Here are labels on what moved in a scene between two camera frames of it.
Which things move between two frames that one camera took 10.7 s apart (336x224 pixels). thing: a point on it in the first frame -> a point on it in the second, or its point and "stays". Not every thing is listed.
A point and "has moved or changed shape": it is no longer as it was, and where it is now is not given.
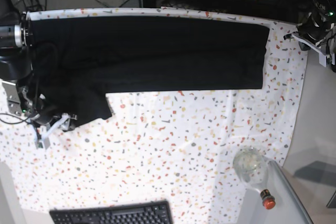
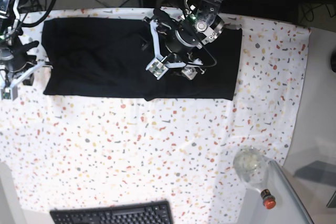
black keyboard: x=153 y=212 stays
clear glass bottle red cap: x=250 y=167 stays
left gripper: x=42 y=114 -> x=15 y=54
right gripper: x=314 y=28 -> x=179 y=37
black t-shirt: x=76 y=61 has moved or changed shape
